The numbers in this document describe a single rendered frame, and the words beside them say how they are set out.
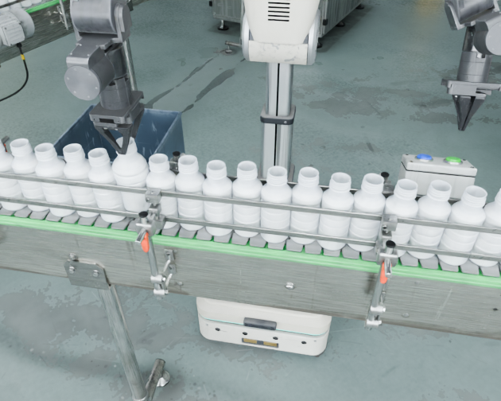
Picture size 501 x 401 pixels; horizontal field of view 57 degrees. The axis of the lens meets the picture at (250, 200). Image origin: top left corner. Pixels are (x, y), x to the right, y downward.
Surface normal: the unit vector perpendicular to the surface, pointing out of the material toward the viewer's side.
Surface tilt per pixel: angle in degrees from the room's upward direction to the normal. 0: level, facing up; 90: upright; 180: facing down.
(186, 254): 90
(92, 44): 1
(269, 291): 90
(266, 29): 90
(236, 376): 0
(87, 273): 90
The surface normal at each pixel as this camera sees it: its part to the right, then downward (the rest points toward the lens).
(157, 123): -0.18, 0.63
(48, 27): 0.88, 0.30
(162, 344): 0.00, -0.77
